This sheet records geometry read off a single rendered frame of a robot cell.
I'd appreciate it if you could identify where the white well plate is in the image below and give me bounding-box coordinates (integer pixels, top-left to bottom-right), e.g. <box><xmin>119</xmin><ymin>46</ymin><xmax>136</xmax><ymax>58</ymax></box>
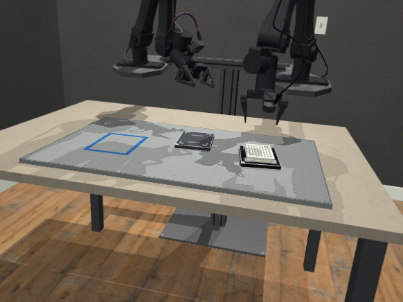
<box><xmin>245</xmin><ymin>144</ymin><xmax>275</xmax><ymax>163</ymax></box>

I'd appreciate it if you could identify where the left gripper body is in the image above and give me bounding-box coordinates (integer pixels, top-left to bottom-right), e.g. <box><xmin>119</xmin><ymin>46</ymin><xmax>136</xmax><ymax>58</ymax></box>
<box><xmin>240</xmin><ymin>73</ymin><xmax>289</xmax><ymax>104</ymax></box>

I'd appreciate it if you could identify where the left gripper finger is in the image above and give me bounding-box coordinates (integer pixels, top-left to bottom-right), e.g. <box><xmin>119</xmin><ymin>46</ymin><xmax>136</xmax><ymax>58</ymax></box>
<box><xmin>240</xmin><ymin>99</ymin><xmax>247</xmax><ymax>122</ymax></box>
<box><xmin>276</xmin><ymin>103</ymin><xmax>288</xmax><ymax>125</ymax></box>

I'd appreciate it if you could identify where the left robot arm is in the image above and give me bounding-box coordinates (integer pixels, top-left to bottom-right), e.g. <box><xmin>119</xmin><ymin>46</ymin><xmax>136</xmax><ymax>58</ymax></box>
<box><xmin>243</xmin><ymin>0</ymin><xmax>329</xmax><ymax>86</ymax></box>

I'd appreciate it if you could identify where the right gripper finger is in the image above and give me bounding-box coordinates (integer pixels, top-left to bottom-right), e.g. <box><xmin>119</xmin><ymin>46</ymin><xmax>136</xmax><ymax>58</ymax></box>
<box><xmin>176</xmin><ymin>65</ymin><xmax>195</xmax><ymax>87</ymax></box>
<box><xmin>200</xmin><ymin>67</ymin><xmax>215</xmax><ymax>88</ymax></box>

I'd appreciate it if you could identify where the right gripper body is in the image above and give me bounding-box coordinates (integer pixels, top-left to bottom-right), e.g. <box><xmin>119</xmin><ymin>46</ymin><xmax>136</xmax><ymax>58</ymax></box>
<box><xmin>175</xmin><ymin>42</ymin><xmax>210</xmax><ymax>81</ymax></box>

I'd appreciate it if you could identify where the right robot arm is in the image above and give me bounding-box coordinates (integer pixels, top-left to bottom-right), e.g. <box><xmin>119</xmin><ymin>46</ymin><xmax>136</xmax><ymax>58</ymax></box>
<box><xmin>116</xmin><ymin>0</ymin><xmax>205</xmax><ymax>69</ymax></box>

